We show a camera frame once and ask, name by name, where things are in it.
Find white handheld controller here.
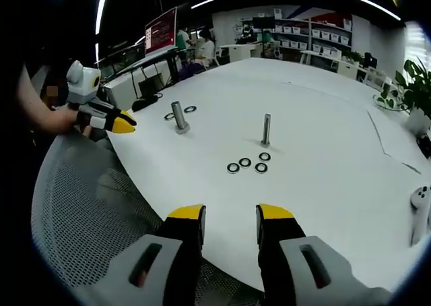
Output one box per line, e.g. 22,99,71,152
409,185,431,247

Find person's left hand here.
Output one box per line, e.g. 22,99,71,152
49,103,81,134

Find black-legged standing desk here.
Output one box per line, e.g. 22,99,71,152
100,46,189,84

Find red-lit computer monitor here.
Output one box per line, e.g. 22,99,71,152
144,7,178,57

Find black pouch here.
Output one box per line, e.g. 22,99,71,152
131,95,160,113

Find grey mesh office chair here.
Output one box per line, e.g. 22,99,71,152
31,133,265,306

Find shelf of white storage bins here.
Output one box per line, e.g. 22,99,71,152
273,8,354,57

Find thick threaded steel stud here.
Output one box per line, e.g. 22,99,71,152
170,100,191,135

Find small plant in glass dish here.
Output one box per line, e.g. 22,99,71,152
372,82,405,112

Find white cabinet box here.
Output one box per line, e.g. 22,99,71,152
103,71,163,109

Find thin threaded steel stud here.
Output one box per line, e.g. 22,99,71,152
260,113,273,148

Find large green potted plant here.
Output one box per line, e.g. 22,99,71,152
394,57,431,115

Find white plant pot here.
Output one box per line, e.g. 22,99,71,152
406,107,431,135

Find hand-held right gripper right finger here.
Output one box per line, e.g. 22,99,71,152
255,204,395,306

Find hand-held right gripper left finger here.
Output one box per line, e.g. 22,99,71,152
83,204,207,306

